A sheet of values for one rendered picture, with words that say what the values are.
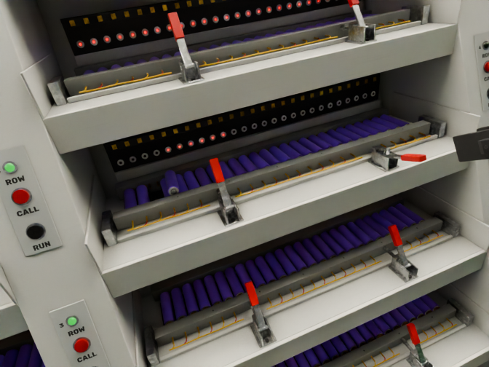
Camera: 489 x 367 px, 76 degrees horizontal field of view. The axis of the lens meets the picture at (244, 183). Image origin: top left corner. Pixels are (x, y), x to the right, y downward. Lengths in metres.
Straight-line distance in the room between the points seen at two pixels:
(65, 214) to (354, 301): 0.44
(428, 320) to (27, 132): 0.75
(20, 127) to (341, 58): 0.42
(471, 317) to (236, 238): 0.53
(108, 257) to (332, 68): 0.40
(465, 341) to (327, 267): 0.33
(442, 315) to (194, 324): 0.50
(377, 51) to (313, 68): 0.11
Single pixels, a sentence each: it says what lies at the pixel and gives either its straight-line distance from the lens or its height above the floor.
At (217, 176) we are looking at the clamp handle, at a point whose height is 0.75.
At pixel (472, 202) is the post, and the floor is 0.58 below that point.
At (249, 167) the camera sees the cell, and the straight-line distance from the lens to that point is 0.53.
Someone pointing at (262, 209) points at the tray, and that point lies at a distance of 0.46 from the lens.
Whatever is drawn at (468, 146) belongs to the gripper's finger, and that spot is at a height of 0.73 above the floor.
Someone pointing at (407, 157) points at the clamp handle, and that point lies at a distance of 0.51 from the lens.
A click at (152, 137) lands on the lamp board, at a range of 0.56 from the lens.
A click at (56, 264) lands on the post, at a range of 0.45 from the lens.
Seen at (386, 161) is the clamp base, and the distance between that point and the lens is 0.54.
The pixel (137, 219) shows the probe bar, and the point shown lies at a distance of 0.49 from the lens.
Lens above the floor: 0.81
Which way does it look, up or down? 10 degrees down
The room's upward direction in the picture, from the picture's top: 15 degrees counter-clockwise
